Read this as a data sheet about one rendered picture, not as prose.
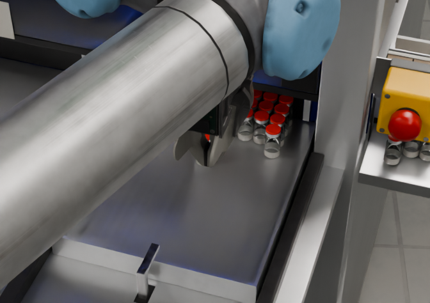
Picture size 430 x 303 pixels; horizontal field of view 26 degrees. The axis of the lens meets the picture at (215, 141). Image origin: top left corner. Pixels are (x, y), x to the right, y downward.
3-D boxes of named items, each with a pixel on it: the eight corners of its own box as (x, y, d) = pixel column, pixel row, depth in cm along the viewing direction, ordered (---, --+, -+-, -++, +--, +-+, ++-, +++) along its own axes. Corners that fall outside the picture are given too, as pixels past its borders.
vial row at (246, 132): (165, 114, 134) (164, 89, 131) (285, 139, 130) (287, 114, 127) (160, 123, 133) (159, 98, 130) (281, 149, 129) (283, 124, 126)
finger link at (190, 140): (163, 188, 95) (160, 119, 89) (182, 151, 99) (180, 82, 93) (192, 194, 94) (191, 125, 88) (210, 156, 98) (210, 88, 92)
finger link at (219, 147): (192, 194, 94) (191, 125, 88) (210, 156, 98) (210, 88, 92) (222, 201, 94) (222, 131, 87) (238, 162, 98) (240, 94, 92)
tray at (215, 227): (151, 89, 139) (150, 71, 137) (321, 124, 133) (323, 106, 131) (52, 254, 115) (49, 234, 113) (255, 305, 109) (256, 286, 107)
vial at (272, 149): (266, 146, 129) (267, 121, 126) (281, 150, 129) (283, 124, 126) (262, 156, 128) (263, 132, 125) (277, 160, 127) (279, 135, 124)
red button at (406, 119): (390, 123, 119) (394, 98, 116) (421, 129, 118) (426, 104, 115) (384, 141, 116) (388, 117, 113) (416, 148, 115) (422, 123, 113)
